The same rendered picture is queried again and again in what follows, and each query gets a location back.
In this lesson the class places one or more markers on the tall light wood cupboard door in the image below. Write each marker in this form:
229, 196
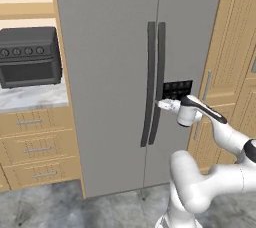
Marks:
230, 32

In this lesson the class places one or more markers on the grey narrow fridge door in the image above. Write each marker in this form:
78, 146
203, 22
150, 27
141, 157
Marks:
186, 38

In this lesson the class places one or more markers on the grey wide fridge door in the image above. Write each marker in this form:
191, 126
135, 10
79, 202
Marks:
106, 88

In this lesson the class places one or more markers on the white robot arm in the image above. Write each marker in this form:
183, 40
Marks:
196, 185

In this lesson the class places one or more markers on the light wood drawer front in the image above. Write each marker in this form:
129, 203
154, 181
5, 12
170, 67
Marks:
13, 148
20, 175
50, 122

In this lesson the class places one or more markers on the black toaster oven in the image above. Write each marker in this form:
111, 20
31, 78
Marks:
28, 58

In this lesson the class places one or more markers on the light wood wall shelf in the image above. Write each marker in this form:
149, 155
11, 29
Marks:
26, 10

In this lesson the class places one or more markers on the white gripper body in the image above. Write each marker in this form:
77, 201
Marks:
165, 105

